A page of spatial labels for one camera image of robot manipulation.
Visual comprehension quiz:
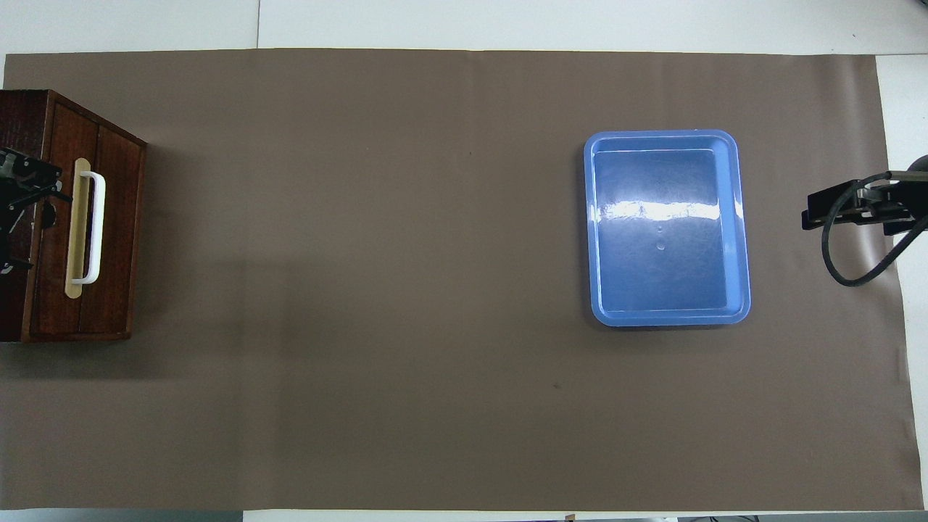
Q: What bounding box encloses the blue plastic tray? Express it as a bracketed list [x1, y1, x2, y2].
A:
[583, 129, 753, 328]

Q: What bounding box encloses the dark wooden drawer cabinet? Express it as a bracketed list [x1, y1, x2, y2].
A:
[0, 90, 147, 344]

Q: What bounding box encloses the brown table mat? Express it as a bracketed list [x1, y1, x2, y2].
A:
[0, 48, 918, 512]

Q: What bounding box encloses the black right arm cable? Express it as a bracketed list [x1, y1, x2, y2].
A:
[821, 170, 928, 288]

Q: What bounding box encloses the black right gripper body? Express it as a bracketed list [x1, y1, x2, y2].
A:
[855, 154, 928, 218]

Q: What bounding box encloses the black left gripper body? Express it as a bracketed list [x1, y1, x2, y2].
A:
[0, 181, 37, 275]

